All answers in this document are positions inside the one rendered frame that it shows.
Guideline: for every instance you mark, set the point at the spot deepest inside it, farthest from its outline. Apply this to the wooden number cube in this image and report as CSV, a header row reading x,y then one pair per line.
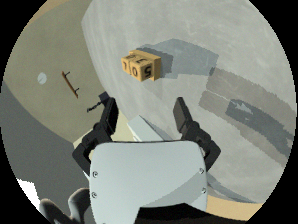
x,y
141,69
126,62

